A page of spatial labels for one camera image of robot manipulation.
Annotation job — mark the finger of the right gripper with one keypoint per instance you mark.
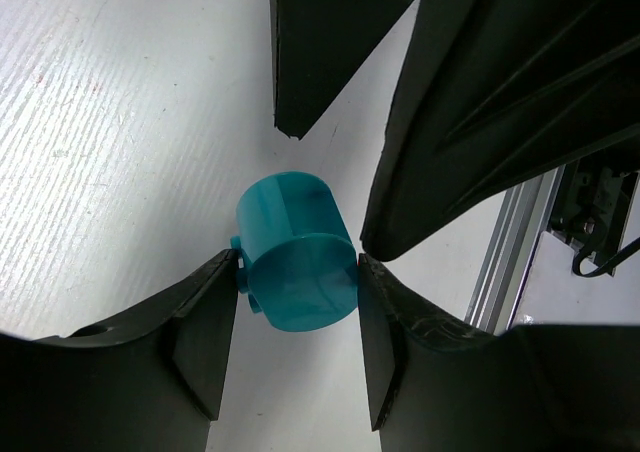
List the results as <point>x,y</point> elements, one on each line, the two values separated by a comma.
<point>317,46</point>
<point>493,93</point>

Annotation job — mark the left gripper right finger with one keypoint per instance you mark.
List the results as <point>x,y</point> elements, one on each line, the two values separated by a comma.
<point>436,383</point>

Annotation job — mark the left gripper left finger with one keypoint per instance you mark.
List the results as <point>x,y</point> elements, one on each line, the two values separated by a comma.
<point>149,378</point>

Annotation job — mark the teal rounded lego brick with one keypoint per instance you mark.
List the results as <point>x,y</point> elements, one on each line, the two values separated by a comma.
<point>299,263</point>

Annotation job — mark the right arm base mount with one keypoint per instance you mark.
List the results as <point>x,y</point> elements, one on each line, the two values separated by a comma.
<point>590,214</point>

